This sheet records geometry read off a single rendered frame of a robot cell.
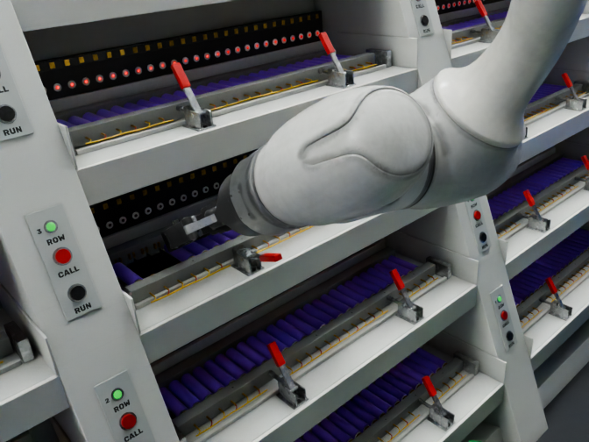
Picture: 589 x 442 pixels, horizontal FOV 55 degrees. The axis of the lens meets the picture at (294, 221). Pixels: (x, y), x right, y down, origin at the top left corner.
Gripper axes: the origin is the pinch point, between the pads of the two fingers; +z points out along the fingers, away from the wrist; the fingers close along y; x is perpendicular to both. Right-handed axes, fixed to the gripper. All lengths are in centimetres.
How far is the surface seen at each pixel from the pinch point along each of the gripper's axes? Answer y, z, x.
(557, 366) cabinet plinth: -72, 7, 59
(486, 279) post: -50, -2, 29
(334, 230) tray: -20.7, -3.3, 8.4
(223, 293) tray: 1.0, -4.4, 9.1
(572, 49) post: -118, 0, -5
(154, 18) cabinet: -13.9, 8.9, -33.7
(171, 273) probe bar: 4.8, -0.5, 4.1
